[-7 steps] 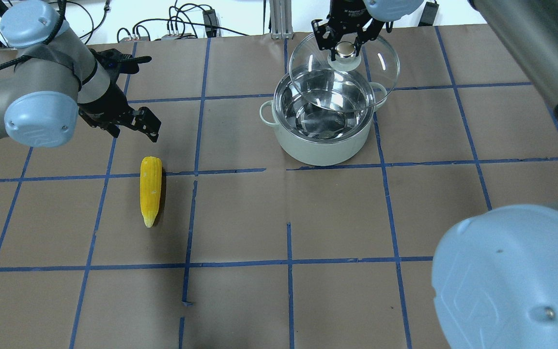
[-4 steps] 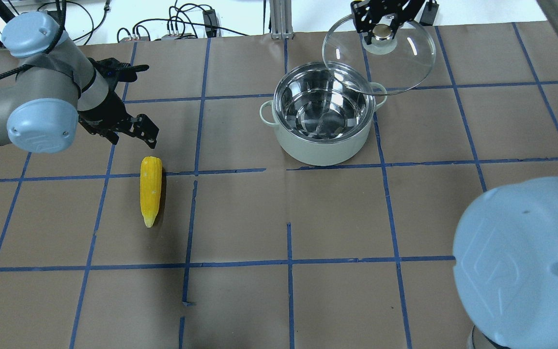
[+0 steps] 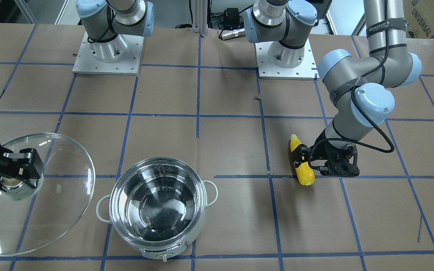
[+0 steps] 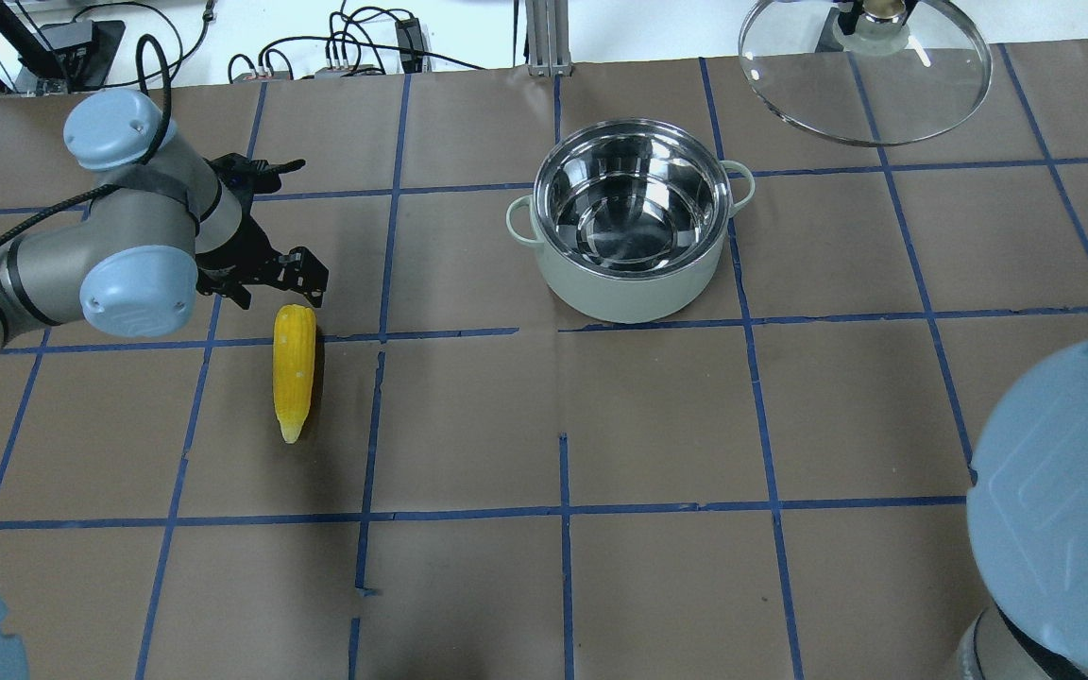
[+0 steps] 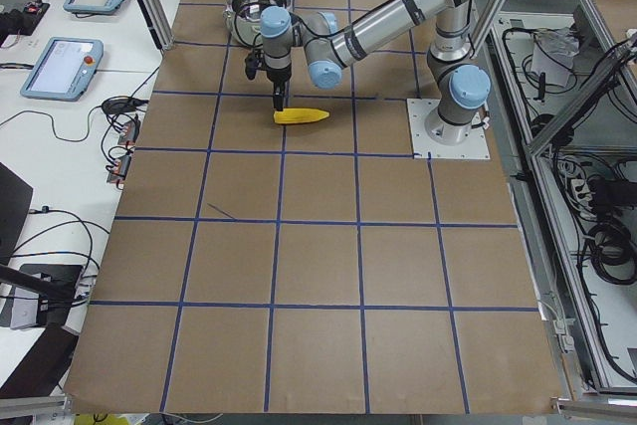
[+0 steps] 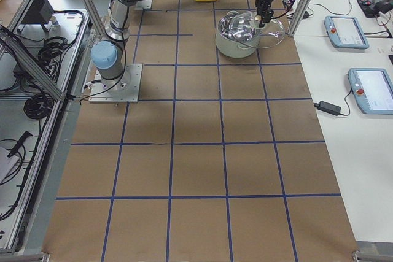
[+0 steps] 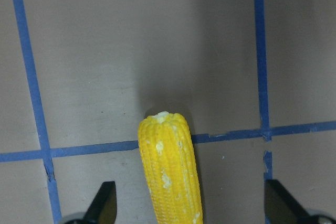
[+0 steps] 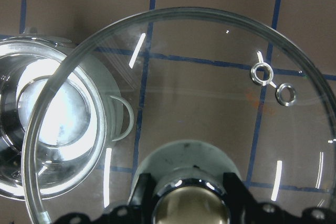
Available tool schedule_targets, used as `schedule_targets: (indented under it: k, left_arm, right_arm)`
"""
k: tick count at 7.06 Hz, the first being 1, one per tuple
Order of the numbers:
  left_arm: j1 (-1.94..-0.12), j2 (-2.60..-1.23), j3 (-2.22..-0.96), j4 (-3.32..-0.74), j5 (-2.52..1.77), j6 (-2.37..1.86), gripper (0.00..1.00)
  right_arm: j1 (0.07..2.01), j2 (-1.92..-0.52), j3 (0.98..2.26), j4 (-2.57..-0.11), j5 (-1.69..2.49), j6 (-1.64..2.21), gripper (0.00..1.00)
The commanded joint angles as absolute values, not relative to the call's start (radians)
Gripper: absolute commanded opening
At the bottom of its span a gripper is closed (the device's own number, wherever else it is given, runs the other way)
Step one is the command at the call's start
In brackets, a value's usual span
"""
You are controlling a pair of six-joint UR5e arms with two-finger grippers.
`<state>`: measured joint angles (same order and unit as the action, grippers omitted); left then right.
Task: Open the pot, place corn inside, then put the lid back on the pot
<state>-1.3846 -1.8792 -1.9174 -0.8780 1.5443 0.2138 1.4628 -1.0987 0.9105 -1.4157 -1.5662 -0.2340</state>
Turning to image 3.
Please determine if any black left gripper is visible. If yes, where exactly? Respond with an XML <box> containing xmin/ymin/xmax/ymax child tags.
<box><xmin>291</xmin><ymin>140</ymin><xmax>360</xmax><ymax>177</ymax></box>

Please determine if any black power adapter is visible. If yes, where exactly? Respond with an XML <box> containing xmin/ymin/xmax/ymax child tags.
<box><xmin>222</xmin><ymin>8</ymin><xmax>240</xmax><ymax>30</ymax></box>

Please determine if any yellow corn cob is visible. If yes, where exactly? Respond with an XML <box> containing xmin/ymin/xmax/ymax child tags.
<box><xmin>290</xmin><ymin>134</ymin><xmax>315</xmax><ymax>186</ymax></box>

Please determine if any cardboard box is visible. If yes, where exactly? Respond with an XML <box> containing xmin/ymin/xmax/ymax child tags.
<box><xmin>403</xmin><ymin>0</ymin><xmax>434</xmax><ymax>38</ymax></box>

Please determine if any aluminium frame post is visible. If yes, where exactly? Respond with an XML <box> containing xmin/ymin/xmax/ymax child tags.
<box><xmin>189</xmin><ymin>0</ymin><xmax>211</xmax><ymax>36</ymax></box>

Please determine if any glass pot lid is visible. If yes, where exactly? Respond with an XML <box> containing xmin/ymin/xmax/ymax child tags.
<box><xmin>0</xmin><ymin>133</ymin><xmax>95</xmax><ymax>257</ymax></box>

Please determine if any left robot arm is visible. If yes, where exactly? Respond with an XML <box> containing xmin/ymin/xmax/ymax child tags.
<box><xmin>243</xmin><ymin>0</ymin><xmax>422</xmax><ymax>186</ymax></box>

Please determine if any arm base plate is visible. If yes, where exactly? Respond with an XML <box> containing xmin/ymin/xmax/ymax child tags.
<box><xmin>255</xmin><ymin>40</ymin><xmax>320</xmax><ymax>80</ymax></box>
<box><xmin>72</xmin><ymin>33</ymin><xmax>144</xmax><ymax>76</ymax></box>

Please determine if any pale green steel pot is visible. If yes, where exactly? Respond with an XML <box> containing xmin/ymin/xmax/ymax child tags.
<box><xmin>95</xmin><ymin>157</ymin><xmax>215</xmax><ymax>262</ymax></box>

